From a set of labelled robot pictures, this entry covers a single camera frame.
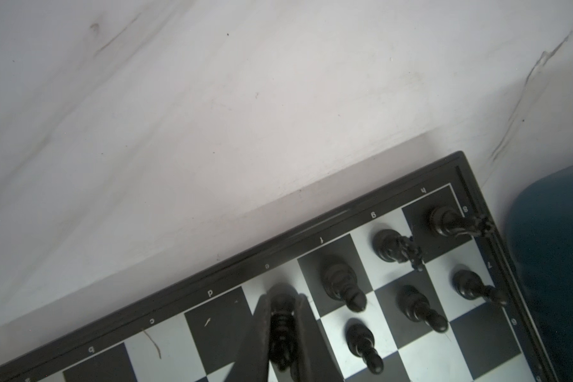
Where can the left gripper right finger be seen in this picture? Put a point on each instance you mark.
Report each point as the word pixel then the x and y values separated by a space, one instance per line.
pixel 313 361

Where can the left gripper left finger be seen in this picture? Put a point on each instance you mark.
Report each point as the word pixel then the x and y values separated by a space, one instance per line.
pixel 252 363

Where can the black king piece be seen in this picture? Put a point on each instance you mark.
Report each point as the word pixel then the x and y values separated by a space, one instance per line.
pixel 283 347

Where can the black bishop piece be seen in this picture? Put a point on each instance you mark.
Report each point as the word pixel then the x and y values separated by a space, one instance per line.
pixel 340 283

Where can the black pawn f7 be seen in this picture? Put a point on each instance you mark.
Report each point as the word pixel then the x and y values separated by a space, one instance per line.
pixel 361 343

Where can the black pawn g7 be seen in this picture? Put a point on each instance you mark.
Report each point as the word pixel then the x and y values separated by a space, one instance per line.
pixel 417 308

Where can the black white chessboard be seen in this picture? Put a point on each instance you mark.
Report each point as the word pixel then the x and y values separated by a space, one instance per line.
pixel 193 330

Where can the black knight piece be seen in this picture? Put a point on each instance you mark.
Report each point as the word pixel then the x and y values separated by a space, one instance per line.
pixel 392 247

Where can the black pawn h7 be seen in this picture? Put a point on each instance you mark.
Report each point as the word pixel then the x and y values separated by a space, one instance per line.
pixel 470 286

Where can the black rook piece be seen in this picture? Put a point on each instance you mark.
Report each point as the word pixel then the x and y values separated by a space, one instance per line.
pixel 449 222

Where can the dark teal plastic tray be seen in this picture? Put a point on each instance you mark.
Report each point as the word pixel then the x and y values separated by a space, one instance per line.
pixel 539 234

